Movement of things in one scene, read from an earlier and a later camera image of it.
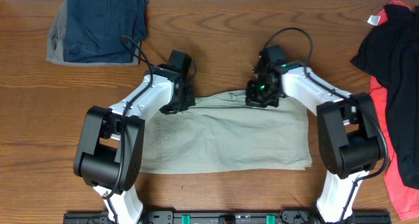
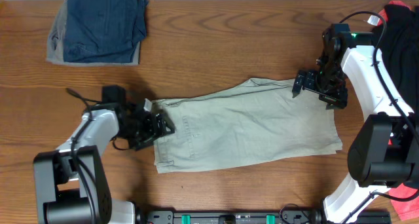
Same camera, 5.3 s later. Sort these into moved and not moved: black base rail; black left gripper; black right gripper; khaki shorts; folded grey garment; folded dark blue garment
Moved: black left gripper; khaki shorts; black right gripper
Not moved: folded dark blue garment; black base rail; folded grey garment
